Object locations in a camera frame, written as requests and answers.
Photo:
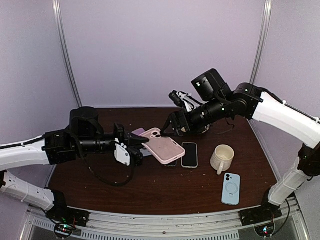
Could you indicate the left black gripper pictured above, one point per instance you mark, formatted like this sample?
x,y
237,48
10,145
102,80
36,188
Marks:
x,y
129,139

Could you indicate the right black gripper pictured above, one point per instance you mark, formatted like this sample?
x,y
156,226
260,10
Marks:
x,y
175,117

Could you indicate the pink phone case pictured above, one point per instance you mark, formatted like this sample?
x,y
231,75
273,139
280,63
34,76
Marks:
x,y
163,148

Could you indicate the black smartphone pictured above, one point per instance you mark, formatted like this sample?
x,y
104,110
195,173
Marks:
x,y
189,154
172,164

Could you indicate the white phone case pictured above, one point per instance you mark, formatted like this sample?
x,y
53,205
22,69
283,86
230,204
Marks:
x,y
181,162

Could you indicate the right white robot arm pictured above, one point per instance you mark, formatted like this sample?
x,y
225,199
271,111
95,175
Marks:
x,y
252,103

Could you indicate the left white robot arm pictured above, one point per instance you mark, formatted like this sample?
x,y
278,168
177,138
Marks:
x,y
48,149

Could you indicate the light blue phone case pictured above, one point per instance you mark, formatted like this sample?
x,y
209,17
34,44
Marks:
x,y
231,189

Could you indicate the light blue smartphone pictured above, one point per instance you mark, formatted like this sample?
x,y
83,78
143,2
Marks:
x,y
145,152

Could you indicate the beige ceramic saucer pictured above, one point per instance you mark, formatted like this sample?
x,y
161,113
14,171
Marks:
x,y
205,128

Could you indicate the cream ceramic mug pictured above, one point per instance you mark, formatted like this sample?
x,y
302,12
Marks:
x,y
222,158

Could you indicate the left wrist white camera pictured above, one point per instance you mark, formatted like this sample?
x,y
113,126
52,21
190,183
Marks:
x,y
128,155

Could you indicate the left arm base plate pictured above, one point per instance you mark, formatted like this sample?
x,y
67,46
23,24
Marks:
x,y
71,216

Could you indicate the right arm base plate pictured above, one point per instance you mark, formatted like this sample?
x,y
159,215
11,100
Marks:
x,y
265,212

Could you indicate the right aluminium frame post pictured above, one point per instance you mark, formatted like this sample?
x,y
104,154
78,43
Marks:
x,y
263,35

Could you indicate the aluminium frame post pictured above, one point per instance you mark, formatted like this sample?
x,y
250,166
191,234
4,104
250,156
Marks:
x,y
263,35
65,53

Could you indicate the aluminium front rail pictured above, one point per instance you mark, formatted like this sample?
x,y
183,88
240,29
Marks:
x,y
224,225

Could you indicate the left aluminium frame post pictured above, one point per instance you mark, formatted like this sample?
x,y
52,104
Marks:
x,y
65,53

